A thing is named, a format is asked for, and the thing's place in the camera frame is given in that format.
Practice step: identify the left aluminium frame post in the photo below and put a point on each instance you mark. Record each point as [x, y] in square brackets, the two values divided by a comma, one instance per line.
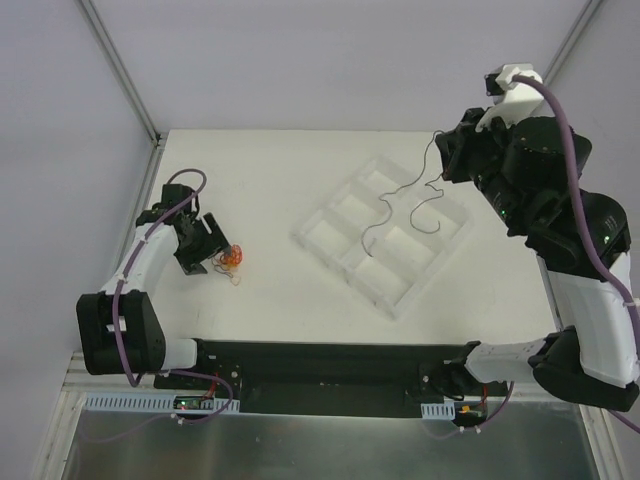
[106, 44]

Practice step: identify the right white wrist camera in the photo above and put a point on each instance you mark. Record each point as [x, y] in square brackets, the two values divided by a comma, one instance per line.
[513, 101]

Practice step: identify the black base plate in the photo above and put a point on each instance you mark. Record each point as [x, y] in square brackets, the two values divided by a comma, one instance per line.
[354, 380]

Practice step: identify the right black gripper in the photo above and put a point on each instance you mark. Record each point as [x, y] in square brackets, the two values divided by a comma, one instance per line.
[455, 151]

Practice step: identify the white cable duct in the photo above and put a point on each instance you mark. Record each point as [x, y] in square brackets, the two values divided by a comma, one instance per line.
[444, 411]
[159, 404]

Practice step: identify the right aluminium frame post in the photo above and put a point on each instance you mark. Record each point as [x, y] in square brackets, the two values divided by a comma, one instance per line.
[550, 34]

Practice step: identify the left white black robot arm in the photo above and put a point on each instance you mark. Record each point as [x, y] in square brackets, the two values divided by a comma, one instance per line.
[118, 326]

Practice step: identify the left white cable duct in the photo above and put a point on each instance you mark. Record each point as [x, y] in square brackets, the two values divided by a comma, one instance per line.
[159, 404]

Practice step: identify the clear plastic compartment tray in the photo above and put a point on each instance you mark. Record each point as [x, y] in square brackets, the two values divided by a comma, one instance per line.
[385, 233]

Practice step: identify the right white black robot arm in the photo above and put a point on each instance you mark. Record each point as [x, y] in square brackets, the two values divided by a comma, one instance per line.
[591, 358]

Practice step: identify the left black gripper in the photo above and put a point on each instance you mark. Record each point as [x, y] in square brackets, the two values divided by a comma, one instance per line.
[201, 244]

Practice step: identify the right white cable duct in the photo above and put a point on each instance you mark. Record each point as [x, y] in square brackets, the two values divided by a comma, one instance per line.
[444, 411]

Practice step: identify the aluminium frame post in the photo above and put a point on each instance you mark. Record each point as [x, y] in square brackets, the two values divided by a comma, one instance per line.
[550, 34]
[106, 44]

